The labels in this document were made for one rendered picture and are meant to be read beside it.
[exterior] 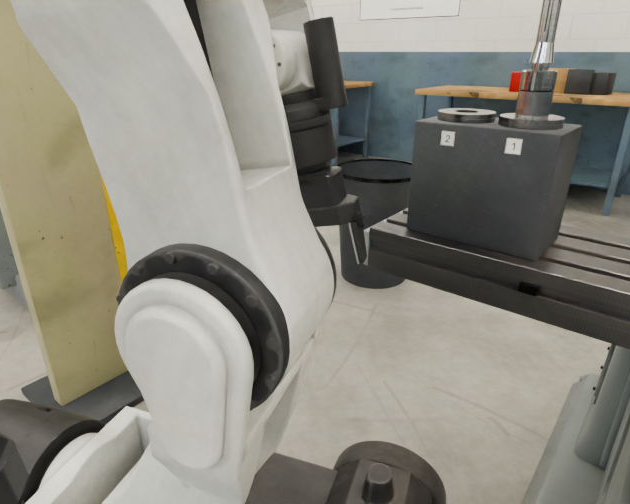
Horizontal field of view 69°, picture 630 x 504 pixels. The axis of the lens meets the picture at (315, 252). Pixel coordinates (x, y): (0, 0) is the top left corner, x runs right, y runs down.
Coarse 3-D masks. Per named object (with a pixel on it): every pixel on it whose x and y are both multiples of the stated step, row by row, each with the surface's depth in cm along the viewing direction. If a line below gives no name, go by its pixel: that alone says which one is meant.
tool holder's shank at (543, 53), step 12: (552, 0) 62; (552, 12) 62; (540, 24) 63; (552, 24) 62; (540, 36) 64; (552, 36) 63; (540, 48) 64; (552, 48) 64; (540, 60) 64; (552, 60) 64
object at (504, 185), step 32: (416, 128) 74; (448, 128) 71; (480, 128) 68; (512, 128) 66; (544, 128) 65; (576, 128) 67; (416, 160) 76; (448, 160) 73; (480, 160) 69; (512, 160) 66; (544, 160) 64; (416, 192) 78; (448, 192) 74; (480, 192) 71; (512, 192) 68; (544, 192) 65; (416, 224) 80; (448, 224) 76; (480, 224) 72; (512, 224) 69; (544, 224) 67
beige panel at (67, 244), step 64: (0, 0) 123; (0, 64) 126; (0, 128) 130; (64, 128) 144; (0, 192) 135; (64, 192) 148; (64, 256) 153; (64, 320) 159; (64, 384) 165; (128, 384) 178
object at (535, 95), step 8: (520, 80) 67; (528, 80) 65; (536, 80) 65; (544, 80) 64; (552, 80) 64; (520, 88) 67; (528, 88) 65; (536, 88) 65; (544, 88) 65; (552, 88) 65; (520, 96) 67; (528, 96) 66; (536, 96) 65; (544, 96) 65; (552, 96) 66; (520, 104) 67; (528, 104) 66; (536, 104) 66; (544, 104) 66; (520, 112) 67; (528, 112) 66; (536, 112) 66; (544, 112) 66
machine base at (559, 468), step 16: (576, 384) 160; (592, 384) 152; (576, 400) 146; (560, 416) 148; (576, 416) 139; (560, 432) 136; (576, 432) 133; (560, 448) 128; (544, 464) 128; (560, 464) 123; (576, 464) 123; (544, 480) 119; (560, 480) 118; (576, 480) 118; (592, 480) 118; (528, 496) 121; (544, 496) 114; (560, 496) 114; (576, 496) 114; (592, 496) 114
